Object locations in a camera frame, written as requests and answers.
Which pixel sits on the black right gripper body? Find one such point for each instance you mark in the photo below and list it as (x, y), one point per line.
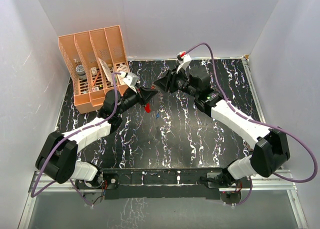
(179, 82)

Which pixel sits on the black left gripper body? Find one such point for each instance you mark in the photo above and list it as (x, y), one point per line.
(131, 99)

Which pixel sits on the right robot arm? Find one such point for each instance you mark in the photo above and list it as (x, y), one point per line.
(270, 146)

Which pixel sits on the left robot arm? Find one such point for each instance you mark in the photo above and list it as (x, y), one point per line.
(58, 157)

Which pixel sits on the white packaged card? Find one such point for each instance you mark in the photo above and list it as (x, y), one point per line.
(107, 71)

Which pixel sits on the small white box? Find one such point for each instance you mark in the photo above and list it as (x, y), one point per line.
(94, 71)

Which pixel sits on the peach plastic desk organizer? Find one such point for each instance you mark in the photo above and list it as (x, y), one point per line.
(84, 48)

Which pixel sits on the round metal tin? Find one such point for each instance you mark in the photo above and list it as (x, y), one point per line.
(80, 71)

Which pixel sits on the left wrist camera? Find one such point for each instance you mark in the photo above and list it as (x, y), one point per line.
(130, 79)

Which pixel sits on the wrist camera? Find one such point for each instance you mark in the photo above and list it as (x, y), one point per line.
(184, 60)
(130, 79)

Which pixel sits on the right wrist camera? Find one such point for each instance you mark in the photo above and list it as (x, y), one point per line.
(184, 60)

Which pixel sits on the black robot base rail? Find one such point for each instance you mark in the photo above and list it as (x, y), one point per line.
(206, 183)

